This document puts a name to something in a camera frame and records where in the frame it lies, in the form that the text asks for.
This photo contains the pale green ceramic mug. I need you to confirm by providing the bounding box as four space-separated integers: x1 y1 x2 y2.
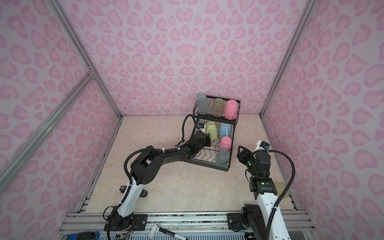
206 121 218 142

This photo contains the teal translucent plastic cup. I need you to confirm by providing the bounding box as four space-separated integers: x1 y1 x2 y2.
215 149 230 168

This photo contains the pink plastic cup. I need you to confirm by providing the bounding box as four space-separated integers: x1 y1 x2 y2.
219 136 232 151
224 100 239 120

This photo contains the light blue ceramic mug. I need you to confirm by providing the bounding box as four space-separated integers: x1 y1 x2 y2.
218 123 232 139

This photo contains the green translucent plastic cup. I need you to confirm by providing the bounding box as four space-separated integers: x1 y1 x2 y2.
211 98 225 118

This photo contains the pale yellow translucent cup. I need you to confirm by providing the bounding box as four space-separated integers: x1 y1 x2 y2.
275 182 291 199

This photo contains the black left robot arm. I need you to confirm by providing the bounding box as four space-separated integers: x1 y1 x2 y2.
104 131 211 232

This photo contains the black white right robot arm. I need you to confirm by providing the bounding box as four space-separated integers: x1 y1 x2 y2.
237 142 296 240

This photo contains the black stapler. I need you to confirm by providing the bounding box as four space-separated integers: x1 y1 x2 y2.
119 186 148 198

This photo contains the black marker pen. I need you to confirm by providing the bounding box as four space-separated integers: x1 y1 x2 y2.
149 225 188 240

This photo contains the blue black tool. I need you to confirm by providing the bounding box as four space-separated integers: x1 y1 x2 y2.
62 232 100 240

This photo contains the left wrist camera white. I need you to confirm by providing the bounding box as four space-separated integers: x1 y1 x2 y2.
197 121 206 130

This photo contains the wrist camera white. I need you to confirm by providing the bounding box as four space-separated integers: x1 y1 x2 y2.
255 141 270 151
197 121 206 130

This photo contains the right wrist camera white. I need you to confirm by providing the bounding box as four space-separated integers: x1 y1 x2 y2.
255 141 270 151

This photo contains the black wire dish rack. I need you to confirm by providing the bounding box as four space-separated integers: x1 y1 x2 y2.
187 94 241 172

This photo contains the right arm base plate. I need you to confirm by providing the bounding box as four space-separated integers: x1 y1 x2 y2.
227 213 248 232

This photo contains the aluminium front rail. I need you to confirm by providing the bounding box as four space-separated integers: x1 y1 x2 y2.
55 210 319 240

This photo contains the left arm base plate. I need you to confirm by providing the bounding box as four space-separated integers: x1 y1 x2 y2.
104 214 148 231

